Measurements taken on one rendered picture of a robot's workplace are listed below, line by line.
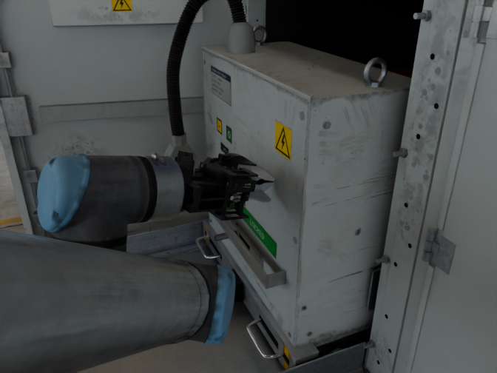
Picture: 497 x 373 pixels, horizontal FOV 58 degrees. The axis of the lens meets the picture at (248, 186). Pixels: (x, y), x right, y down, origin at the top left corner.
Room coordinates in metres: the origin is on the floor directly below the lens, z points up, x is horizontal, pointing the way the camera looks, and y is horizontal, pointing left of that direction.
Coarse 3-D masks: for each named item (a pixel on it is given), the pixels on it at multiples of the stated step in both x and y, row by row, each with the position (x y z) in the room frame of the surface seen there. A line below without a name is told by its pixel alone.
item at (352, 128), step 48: (288, 48) 1.04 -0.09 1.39; (336, 96) 0.62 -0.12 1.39; (384, 96) 0.66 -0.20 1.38; (336, 144) 0.63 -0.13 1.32; (384, 144) 0.66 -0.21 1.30; (336, 192) 0.63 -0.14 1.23; (384, 192) 0.67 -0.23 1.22; (336, 240) 0.63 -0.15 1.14; (384, 240) 0.67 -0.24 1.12; (336, 288) 0.64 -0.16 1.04; (336, 336) 0.64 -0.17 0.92
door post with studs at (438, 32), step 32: (448, 0) 0.59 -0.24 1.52; (448, 32) 0.58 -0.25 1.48; (416, 64) 0.63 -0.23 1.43; (448, 64) 0.57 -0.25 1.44; (416, 96) 0.62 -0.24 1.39; (416, 128) 0.60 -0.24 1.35; (416, 160) 0.59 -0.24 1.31; (416, 192) 0.58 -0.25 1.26; (416, 224) 0.57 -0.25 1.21; (384, 256) 0.62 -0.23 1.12; (384, 288) 0.62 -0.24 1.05; (384, 320) 0.60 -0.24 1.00; (384, 352) 0.59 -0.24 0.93
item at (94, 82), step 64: (0, 0) 1.10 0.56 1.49; (64, 0) 1.10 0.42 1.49; (128, 0) 1.13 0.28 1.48; (0, 64) 1.07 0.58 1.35; (64, 64) 1.12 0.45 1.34; (128, 64) 1.15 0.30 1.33; (192, 64) 1.19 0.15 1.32; (0, 128) 1.06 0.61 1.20; (64, 128) 1.12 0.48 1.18; (128, 128) 1.15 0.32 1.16; (192, 128) 1.19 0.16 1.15
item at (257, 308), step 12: (204, 228) 1.06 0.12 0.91; (216, 252) 0.97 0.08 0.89; (228, 252) 0.91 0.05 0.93; (228, 264) 0.89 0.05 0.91; (240, 276) 0.82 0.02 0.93; (252, 288) 0.78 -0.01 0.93; (252, 300) 0.75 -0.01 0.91; (252, 312) 0.75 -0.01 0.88; (264, 312) 0.70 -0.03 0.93; (264, 324) 0.70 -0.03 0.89; (276, 324) 0.67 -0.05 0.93; (276, 336) 0.65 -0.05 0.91; (276, 348) 0.65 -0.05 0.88; (288, 348) 0.61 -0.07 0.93; (300, 348) 0.61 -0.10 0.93; (312, 348) 0.61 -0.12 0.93; (288, 360) 0.60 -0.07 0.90; (300, 360) 0.58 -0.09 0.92
